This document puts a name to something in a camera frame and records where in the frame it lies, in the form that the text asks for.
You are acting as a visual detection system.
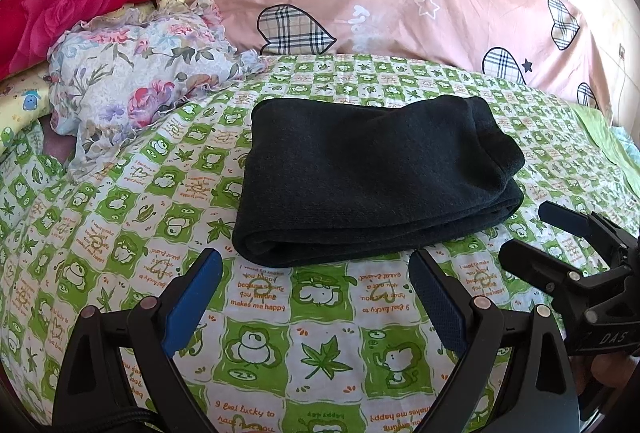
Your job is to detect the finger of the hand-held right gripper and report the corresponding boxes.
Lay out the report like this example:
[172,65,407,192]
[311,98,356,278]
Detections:
[498,239,608,309]
[537,200,632,259]

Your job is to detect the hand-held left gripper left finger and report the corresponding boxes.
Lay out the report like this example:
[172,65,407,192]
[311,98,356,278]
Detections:
[50,248,224,433]

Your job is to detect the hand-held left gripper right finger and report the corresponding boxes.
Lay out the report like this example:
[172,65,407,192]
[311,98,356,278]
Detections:
[409,248,583,433]

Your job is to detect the black pants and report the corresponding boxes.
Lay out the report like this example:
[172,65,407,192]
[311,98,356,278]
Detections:
[232,96,526,270]

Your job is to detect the person's right hand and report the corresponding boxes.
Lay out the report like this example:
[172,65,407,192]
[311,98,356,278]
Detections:
[570,353,640,420]

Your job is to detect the plain green cloth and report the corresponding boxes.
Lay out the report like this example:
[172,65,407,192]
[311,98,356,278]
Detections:
[570,103,640,195]

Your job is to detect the light blue cloth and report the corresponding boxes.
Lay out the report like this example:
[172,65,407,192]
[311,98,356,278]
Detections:
[612,126,640,164]

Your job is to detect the green checked bed sheet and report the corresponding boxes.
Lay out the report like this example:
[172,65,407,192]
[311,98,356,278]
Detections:
[0,53,640,433]

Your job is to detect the floral ruffled pillow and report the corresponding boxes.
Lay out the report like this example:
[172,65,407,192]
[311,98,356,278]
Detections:
[47,0,269,182]

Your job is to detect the yellow cartoon print cloth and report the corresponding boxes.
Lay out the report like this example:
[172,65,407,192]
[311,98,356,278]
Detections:
[0,76,55,137]

